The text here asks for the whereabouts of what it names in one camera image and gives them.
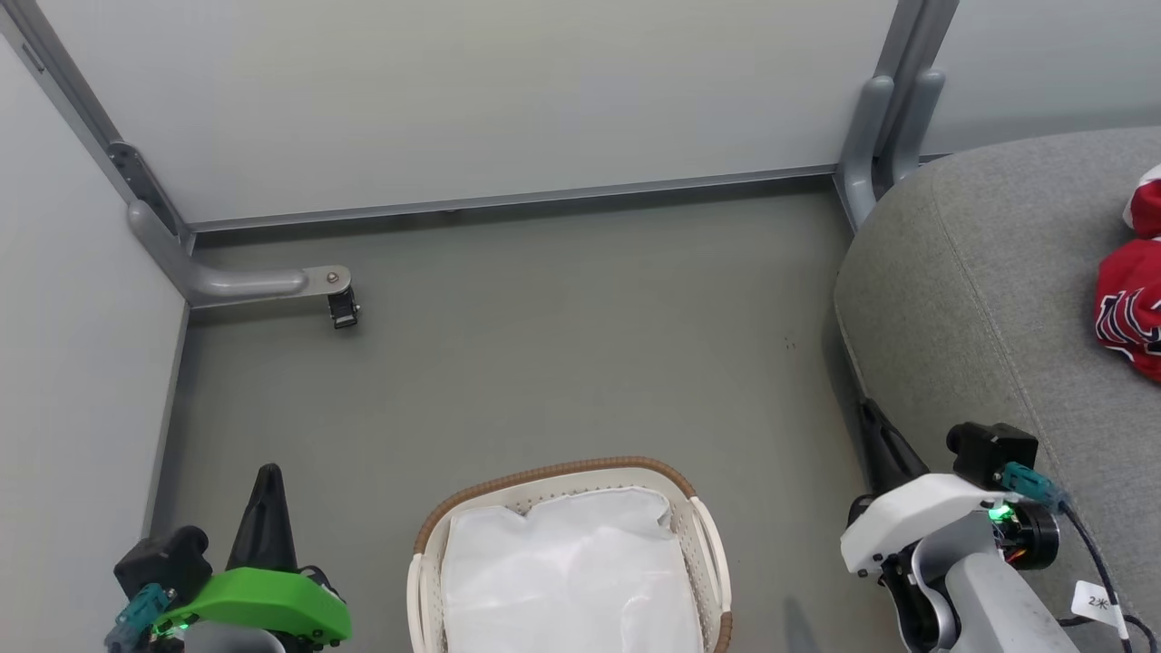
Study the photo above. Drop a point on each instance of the red garment with striped logo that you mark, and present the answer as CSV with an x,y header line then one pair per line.
x,y
1129,299

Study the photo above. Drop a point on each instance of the black partition caster wheel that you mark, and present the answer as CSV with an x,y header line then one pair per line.
x,y
343,310

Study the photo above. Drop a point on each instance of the grey metal partition post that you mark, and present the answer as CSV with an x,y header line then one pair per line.
x,y
916,54

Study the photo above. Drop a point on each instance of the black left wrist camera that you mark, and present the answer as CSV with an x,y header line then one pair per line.
x,y
163,558

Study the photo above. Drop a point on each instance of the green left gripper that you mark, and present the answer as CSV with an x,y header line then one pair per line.
x,y
263,600

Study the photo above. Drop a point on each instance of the grey partition foot with caster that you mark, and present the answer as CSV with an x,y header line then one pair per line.
x,y
245,283

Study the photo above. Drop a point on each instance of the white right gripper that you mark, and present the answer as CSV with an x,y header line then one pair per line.
x,y
916,512

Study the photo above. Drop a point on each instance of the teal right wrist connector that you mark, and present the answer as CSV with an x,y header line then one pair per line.
x,y
1029,483

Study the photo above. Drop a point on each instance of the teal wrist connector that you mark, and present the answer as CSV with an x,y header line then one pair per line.
x,y
136,617
1029,483

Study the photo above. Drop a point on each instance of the grey fabric sofa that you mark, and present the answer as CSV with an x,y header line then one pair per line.
x,y
998,317

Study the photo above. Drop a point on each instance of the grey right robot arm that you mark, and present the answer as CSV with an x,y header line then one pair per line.
x,y
998,608

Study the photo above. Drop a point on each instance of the grey partition bottom rail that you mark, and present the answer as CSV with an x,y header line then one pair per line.
x,y
508,201

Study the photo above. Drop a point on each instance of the grey upright partition foot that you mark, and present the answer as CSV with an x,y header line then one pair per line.
x,y
860,154
918,118

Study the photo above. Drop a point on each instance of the white basket liner cloth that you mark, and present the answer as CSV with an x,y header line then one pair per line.
x,y
571,580

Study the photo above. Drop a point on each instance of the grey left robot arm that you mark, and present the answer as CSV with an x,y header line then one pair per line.
x,y
236,643

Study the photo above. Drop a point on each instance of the white basket with brown rim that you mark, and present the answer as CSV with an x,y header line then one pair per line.
x,y
700,544

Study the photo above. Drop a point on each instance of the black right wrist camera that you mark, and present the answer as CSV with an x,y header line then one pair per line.
x,y
989,452

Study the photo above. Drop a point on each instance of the grey hinged partition post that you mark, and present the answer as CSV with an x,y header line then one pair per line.
x,y
73,91

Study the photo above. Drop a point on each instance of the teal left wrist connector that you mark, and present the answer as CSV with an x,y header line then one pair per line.
x,y
136,617

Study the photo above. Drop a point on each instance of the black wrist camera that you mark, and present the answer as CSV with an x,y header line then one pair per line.
x,y
989,452
163,558

